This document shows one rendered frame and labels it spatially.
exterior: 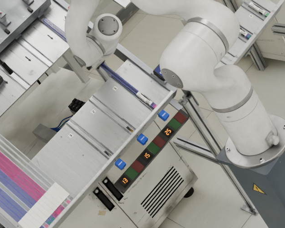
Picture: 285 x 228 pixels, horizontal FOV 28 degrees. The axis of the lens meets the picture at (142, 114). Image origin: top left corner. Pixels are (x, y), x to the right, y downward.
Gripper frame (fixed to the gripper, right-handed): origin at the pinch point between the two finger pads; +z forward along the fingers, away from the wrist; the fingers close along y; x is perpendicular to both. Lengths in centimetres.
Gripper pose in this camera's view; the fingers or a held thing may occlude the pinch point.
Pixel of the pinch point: (98, 61)
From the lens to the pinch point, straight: 194.2
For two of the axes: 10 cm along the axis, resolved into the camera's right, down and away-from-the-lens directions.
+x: 7.5, 6.6, -0.4
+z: -1.7, 2.4, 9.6
